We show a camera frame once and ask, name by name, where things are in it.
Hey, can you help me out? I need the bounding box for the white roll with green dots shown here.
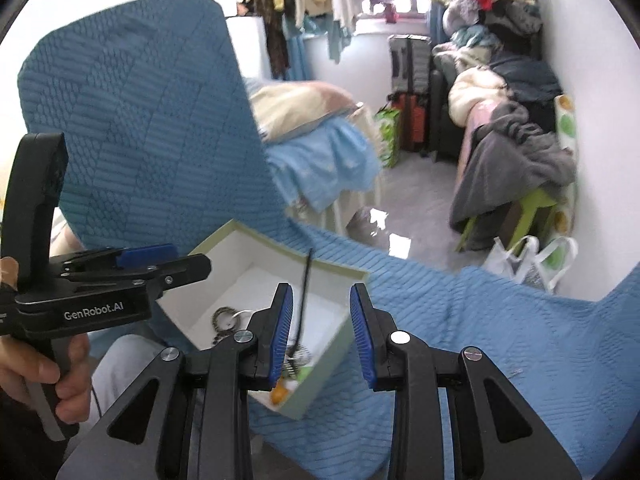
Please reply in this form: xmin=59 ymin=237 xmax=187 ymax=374
xmin=552 ymin=94 xmax=578 ymax=271

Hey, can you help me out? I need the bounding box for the silver sparkly ornament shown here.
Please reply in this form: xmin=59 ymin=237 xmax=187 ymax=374
xmin=286 ymin=346 xmax=313 ymax=378

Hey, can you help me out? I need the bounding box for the dark beaded bracelet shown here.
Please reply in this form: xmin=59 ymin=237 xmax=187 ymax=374
xmin=211 ymin=306 xmax=236 ymax=346

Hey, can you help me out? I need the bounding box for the green bag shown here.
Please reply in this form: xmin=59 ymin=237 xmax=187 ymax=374
xmin=375 ymin=105 xmax=401 ymax=168

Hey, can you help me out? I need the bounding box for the orange yellow pendant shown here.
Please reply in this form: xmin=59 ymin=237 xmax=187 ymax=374
xmin=270 ymin=380 xmax=296 ymax=406

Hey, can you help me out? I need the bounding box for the grey fleece blanket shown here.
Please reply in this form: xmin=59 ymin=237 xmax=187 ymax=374
xmin=449 ymin=101 xmax=577 ymax=252

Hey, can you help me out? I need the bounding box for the grey suitcase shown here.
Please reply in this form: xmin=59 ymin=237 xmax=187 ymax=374
xmin=387 ymin=34 xmax=433 ymax=96

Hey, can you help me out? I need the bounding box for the pile of clothes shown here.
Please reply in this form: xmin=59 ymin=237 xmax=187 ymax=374
xmin=432 ymin=0 xmax=563 ymax=111

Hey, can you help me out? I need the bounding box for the silver ring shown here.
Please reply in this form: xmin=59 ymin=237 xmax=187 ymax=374
xmin=227 ymin=308 xmax=256 ymax=333

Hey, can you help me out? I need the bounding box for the cream pillow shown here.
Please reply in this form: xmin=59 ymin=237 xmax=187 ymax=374
xmin=247 ymin=80 xmax=363 ymax=143

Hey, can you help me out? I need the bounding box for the green plastic stool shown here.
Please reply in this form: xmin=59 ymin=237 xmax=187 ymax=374
xmin=457 ymin=187 xmax=558 ymax=253

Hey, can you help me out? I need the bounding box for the black cord necklace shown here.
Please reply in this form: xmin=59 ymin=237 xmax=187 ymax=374
xmin=294 ymin=247 xmax=315 ymax=356

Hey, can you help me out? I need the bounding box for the white plastic bag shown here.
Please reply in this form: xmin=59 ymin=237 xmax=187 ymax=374
xmin=482 ymin=235 xmax=580 ymax=295

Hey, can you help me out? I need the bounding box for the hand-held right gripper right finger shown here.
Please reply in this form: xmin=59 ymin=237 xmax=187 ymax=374
xmin=349 ymin=282 xmax=583 ymax=480

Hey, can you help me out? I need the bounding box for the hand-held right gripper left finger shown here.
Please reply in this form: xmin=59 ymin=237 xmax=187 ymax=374
xmin=56 ymin=282 xmax=295 ymax=480

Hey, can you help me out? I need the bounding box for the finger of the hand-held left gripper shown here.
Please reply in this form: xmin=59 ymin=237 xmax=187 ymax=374
xmin=64 ymin=243 xmax=177 ymax=276
xmin=66 ymin=253 xmax=212 ymax=307

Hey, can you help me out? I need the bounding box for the blue quilted sofa cover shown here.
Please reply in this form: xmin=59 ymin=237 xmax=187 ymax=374
xmin=17 ymin=0 xmax=640 ymax=480

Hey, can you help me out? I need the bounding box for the black suitcase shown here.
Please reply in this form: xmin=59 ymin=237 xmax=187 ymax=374
xmin=427 ymin=67 xmax=463 ymax=163

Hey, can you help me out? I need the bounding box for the light blue bedsheet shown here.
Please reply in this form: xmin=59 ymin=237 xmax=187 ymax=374
xmin=262 ymin=120 xmax=383 ymax=213

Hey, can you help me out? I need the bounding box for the pale cloth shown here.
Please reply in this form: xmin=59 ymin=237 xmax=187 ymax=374
xmin=90 ymin=332 xmax=206 ymax=421

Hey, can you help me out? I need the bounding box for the cream duvet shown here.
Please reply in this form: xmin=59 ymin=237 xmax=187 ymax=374
xmin=447 ymin=67 xmax=508 ymax=126

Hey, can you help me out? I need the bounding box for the person's left hand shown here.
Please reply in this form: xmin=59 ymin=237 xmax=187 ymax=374
xmin=0 ymin=332 xmax=92 ymax=423

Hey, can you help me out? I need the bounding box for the pink quilt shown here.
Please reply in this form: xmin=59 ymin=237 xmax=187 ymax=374
xmin=457 ymin=100 xmax=496 ymax=181

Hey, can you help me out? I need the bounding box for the white box with green rim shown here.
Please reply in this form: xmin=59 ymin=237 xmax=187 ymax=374
xmin=156 ymin=217 xmax=373 ymax=421

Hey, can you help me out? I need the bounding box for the white cabinet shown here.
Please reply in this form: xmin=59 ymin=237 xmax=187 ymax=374
xmin=225 ymin=15 xmax=273 ymax=81

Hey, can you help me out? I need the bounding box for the orange suitcase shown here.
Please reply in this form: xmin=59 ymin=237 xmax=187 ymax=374
xmin=392 ymin=91 xmax=431 ymax=153

